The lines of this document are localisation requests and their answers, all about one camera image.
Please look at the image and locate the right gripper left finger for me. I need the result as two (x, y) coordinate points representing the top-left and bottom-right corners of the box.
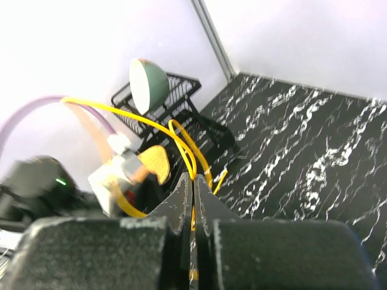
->
(147, 173), (193, 236)

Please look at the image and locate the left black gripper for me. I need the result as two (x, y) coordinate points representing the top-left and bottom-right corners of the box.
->
(1, 156), (100, 224)

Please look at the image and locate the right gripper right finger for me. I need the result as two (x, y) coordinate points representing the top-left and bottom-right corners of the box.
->
(193, 175), (242, 236)

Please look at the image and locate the yellow cable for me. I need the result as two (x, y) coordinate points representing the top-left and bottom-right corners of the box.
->
(60, 96), (229, 282)

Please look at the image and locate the white round bowl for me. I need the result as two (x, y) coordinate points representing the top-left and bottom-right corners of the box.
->
(129, 58), (170, 115)

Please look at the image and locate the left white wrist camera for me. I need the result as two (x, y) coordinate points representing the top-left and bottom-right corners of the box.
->
(88, 133), (146, 218)

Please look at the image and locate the black wire dish rack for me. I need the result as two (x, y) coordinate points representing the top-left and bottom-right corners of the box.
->
(117, 72), (237, 177)

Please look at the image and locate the left purple robot hose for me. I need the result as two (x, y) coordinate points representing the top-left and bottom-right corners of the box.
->
(0, 95), (119, 158)

